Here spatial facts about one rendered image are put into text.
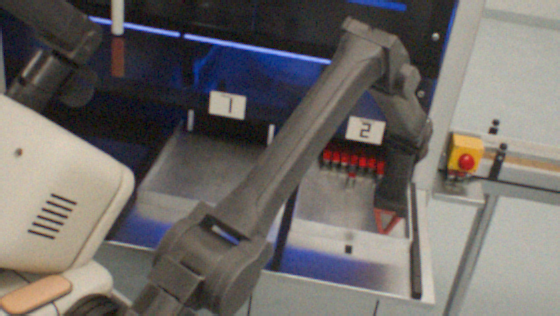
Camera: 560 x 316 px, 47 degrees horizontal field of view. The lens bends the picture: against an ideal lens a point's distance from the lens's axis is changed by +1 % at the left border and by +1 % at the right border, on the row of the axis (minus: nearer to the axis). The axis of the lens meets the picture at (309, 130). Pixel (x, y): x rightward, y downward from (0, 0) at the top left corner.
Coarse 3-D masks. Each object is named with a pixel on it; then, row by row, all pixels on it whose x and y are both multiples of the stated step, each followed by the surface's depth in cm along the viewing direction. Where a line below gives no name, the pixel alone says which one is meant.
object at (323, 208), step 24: (312, 168) 163; (312, 192) 154; (336, 192) 155; (360, 192) 157; (408, 192) 154; (312, 216) 146; (336, 216) 147; (360, 216) 148; (384, 216) 150; (408, 216) 146; (360, 240) 139; (384, 240) 138; (408, 240) 138
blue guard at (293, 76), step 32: (0, 32) 154; (32, 32) 154; (128, 32) 151; (160, 32) 150; (96, 64) 156; (128, 64) 155; (160, 64) 154; (192, 64) 153; (224, 64) 152; (256, 64) 151; (288, 64) 150; (320, 64) 149; (160, 96) 158; (192, 96) 157; (256, 96) 155; (288, 96) 154; (416, 96) 150; (384, 128) 155
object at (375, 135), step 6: (354, 120) 155; (360, 120) 155; (366, 120) 154; (348, 126) 156; (354, 126) 155; (360, 126) 155; (366, 126) 155; (372, 126) 155; (378, 126) 155; (348, 132) 156; (354, 132) 156; (366, 132) 156; (372, 132) 156; (378, 132) 156; (354, 138) 157; (360, 138) 157; (366, 138) 157; (372, 138) 156; (378, 138) 156
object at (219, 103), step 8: (216, 96) 156; (224, 96) 156; (232, 96) 155; (240, 96) 155; (216, 104) 157; (224, 104) 157; (232, 104) 156; (240, 104) 156; (216, 112) 158; (224, 112) 158; (232, 112) 157; (240, 112) 157
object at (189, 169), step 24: (168, 144) 158; (192, 144) 165; (216, 144) 167; (240, 144) 168; (168, 168) 154; (192, 168) 155; (216, 168) 157; (240, 168) 158; (144, 192) 139; (168, 192) 146; (192, 192) 147; (216, 192) 148
